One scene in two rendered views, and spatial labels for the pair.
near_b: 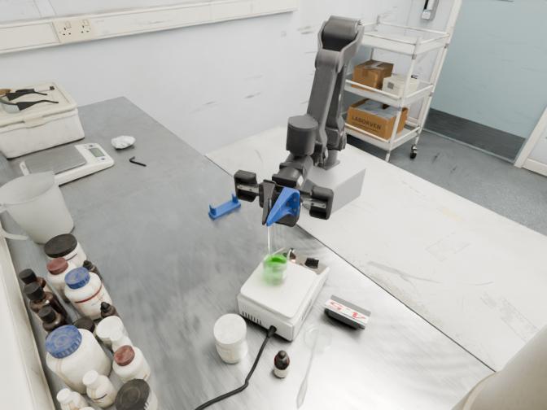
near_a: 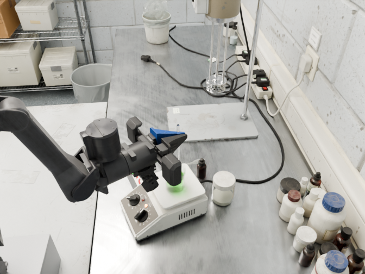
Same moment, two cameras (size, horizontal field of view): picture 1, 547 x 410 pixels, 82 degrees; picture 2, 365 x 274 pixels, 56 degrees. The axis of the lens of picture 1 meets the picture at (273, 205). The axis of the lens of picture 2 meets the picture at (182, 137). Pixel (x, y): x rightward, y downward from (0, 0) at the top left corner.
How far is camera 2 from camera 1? 94 cm
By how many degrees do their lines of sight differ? 94
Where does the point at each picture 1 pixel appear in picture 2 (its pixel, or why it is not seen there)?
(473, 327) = not seen: hidden behind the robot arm
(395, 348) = not seen: hidden behind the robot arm
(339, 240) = (77, 228)
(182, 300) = (244, 250)
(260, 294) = (193, 183)
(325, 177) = (25, 252)
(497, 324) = (73, 135)
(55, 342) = (338, 198)
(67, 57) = not seen: outside the picture
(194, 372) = (251, 198)
